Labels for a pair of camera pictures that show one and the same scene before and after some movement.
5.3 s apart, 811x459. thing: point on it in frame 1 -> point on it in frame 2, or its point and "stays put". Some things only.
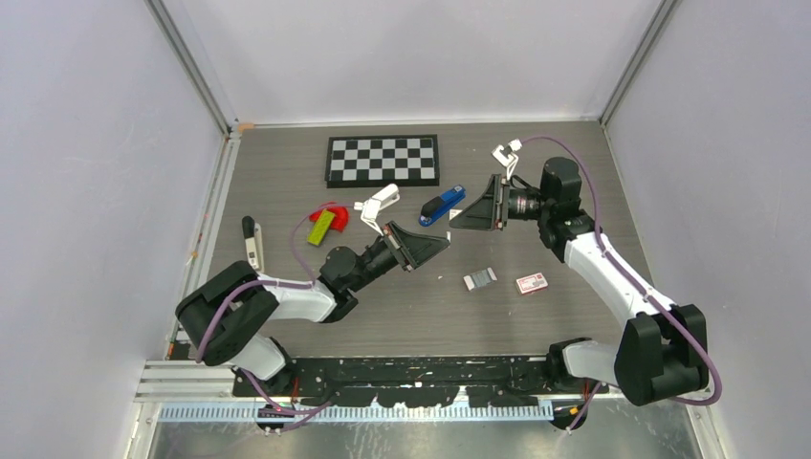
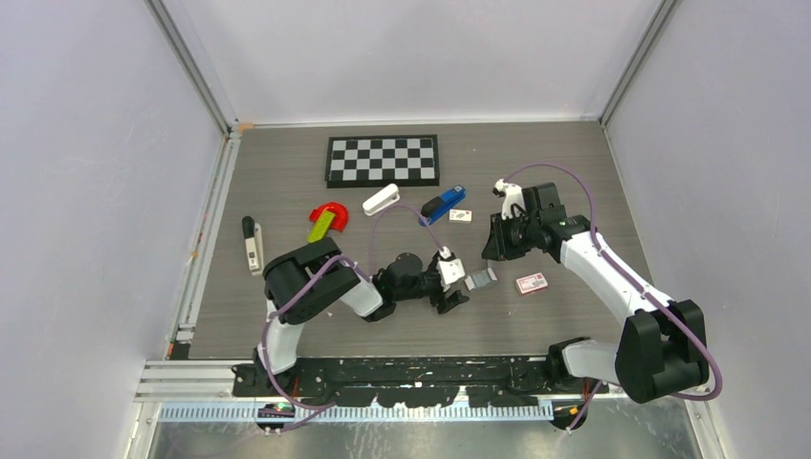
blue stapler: x=431 y=207 stays put
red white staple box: x=532 y=283 stays put
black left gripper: x=407 y=249 -> x=443 y=303
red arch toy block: x=339 y=220 stays put
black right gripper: x=485 y=214 -> x=498 y=248
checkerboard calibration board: x=383 y=161 stays put
